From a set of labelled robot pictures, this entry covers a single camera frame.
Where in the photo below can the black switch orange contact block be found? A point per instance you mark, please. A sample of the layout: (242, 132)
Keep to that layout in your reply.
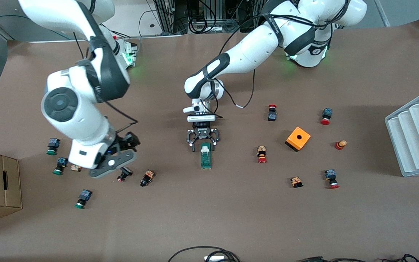
(75, 168)

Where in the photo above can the white ribbed tray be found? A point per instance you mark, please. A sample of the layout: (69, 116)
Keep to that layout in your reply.
(416, 145)

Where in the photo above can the black button orange block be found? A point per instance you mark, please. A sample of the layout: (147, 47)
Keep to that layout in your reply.
(147, 178)

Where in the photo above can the small light grey adapter box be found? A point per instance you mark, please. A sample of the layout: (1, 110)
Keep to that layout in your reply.
(215, 258)

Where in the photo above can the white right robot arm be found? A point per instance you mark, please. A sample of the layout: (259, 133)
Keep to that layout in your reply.
(82, 123)

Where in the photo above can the black flat push button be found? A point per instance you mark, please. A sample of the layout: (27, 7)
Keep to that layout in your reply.
(125, 174)

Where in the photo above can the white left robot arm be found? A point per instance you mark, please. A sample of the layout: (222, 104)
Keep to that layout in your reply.
(249, 54)

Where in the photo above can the orange button enclosure box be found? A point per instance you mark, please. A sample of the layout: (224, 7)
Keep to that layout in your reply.
(302, 142)

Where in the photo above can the green push button blue block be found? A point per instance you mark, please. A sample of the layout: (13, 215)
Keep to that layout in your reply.
(84, 196)
(60, 164)
(52, 145)

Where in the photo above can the red button orange block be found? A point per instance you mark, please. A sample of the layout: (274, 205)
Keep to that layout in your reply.
(262, 153)

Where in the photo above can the red button black block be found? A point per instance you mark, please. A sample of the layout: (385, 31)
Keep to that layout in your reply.
(272, 115)

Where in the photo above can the aluminium extrusion post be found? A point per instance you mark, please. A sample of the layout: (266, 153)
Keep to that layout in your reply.
(166, 14)

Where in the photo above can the small orange contact block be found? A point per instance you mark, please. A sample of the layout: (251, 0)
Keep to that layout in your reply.
(296, 181)

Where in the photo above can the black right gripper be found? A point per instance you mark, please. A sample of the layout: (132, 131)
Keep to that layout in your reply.
(127, 141)

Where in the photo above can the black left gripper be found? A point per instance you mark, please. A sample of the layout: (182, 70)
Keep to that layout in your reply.
(202, 133)

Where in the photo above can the red mushroom button blue block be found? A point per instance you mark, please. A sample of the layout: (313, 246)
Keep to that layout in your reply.
(330, 176)
(326, 114)

